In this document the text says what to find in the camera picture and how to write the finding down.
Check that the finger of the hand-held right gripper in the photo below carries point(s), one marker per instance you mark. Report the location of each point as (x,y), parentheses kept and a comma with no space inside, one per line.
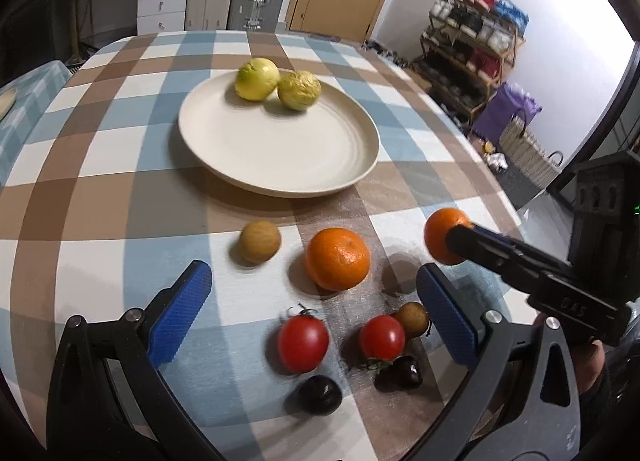
(500,251)

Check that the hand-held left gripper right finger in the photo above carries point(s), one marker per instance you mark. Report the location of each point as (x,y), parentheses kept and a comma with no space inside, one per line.
(445,316)

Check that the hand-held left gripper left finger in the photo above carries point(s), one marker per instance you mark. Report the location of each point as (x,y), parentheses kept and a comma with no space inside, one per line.
(180,311)

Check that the brown longan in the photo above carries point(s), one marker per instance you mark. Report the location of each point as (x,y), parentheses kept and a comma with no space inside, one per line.
(412,318)
(259,242)

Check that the small orange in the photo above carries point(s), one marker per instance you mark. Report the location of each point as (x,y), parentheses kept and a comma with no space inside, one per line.
(436,236)

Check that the red cherry tomato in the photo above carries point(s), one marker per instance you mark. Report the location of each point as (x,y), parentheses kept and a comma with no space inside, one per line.
(381,337)
(302,343)

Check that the large orange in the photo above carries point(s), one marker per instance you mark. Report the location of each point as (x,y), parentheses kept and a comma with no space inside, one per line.
(337,258)

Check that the cream round plate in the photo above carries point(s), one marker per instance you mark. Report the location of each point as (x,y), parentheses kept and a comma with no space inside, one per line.
(280,146)

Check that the person's right hand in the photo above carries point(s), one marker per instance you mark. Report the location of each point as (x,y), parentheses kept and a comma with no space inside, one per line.
(590,363)

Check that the dark floor mat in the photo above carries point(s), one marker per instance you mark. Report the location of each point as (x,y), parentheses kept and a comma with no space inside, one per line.
(520,186)

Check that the wicker basket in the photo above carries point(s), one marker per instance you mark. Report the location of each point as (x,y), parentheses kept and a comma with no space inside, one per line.
(530,153)

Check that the purple bag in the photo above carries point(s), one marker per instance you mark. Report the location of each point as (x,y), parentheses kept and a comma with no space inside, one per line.
(505,106)

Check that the wooden shoe rack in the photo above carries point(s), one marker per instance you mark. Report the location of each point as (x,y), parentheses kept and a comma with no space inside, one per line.
(475,56)

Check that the pile of shoes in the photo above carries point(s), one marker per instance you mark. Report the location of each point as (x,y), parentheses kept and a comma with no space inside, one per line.
(385,53)

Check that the smooth yellow fruit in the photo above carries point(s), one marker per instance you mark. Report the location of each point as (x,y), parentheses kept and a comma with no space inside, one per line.
(256,79)

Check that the wrinkled yellow fruit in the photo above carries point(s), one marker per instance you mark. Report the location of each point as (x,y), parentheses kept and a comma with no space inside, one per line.
(298,90)

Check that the blue checked side table cloth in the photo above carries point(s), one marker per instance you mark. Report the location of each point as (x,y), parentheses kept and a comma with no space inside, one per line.
(35,91)

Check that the small beige dish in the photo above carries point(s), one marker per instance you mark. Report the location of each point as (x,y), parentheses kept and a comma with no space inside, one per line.
(5,105)

